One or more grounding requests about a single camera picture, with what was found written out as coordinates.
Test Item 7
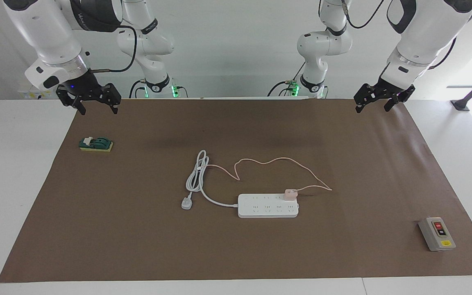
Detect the thin pink charger cable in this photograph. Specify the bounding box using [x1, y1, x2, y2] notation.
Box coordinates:
[207, 157, 333, 192]

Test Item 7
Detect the white power strip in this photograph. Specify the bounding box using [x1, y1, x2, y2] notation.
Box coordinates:
[237, 193, 299, 218]

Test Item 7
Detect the brown table mat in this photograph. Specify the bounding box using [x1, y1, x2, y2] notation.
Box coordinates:
[0, 98, 472, 283]

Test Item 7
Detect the black base cable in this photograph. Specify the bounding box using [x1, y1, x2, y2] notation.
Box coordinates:
[267, 61, 307, 98]
[129, 80, 145, 99]

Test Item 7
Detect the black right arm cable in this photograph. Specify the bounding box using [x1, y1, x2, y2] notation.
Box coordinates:
[91, 25, 138, 73]

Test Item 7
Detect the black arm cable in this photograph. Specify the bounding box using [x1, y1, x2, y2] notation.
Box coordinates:
[91, 25, 138, 73]
[340, 0, 458, 70]

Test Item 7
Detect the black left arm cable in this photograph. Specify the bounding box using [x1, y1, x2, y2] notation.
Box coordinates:
[340, 0, 458, 70]

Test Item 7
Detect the grey on-off switch box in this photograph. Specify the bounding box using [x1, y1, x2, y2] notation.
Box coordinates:
[418, 217, 456, 252]

